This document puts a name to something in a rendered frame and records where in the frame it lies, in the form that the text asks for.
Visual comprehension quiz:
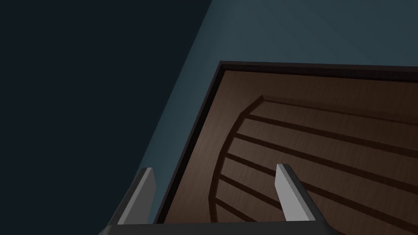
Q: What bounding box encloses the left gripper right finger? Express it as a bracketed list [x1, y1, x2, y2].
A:
[274, 163, 327, 222]

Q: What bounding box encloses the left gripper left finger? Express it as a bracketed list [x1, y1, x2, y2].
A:
[109, 167, 157, 226]

